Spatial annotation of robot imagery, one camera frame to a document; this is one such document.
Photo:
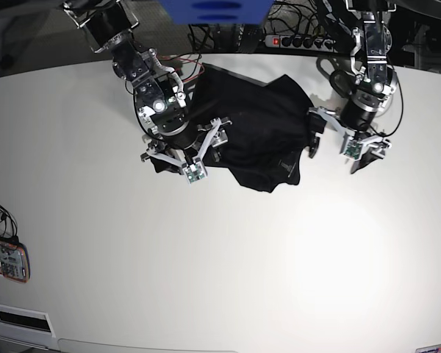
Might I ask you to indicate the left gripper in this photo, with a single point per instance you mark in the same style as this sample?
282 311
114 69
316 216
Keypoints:
353 122

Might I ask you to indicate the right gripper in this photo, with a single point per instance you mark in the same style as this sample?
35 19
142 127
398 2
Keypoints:
172 153

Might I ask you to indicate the black T-shirt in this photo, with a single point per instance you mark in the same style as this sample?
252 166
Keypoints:
270 126

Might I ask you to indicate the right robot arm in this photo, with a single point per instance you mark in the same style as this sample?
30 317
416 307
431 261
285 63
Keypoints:
160 101

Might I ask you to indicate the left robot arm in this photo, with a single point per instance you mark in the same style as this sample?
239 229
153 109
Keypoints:
369 83

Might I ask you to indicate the black power strip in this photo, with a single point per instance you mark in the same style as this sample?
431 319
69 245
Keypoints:
302 42

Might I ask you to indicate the blue plastic bin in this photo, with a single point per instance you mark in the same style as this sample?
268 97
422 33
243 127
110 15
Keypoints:
217 11

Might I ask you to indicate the orange clear component case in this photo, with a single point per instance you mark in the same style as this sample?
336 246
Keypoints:
14 261

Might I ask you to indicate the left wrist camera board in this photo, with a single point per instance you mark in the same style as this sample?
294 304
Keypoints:
353 149

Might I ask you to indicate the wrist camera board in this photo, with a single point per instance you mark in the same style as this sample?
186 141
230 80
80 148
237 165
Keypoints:
195 172
353 149

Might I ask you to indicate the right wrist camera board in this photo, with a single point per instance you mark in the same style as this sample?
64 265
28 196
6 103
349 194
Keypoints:
195 172

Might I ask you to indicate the white table cable grommet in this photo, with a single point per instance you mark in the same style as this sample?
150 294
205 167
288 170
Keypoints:
25 319

